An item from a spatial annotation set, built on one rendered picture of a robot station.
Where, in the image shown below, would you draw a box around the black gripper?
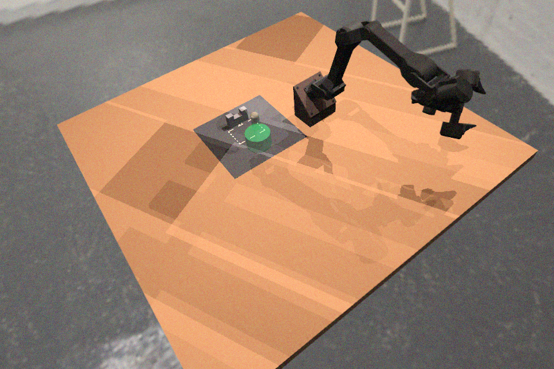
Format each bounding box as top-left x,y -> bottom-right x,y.
438,68 -> 486,139

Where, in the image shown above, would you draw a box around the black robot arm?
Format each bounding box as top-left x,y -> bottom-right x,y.
304,20 -> 473,115

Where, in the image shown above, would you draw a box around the grey flat mat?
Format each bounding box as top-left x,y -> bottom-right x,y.
193,95 -> 307,179

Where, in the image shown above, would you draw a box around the grey posts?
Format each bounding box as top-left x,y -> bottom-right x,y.
225,106 -> 249,129

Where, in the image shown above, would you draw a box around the green glass bottle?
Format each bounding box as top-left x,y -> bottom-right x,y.
245,112 -> 272,153

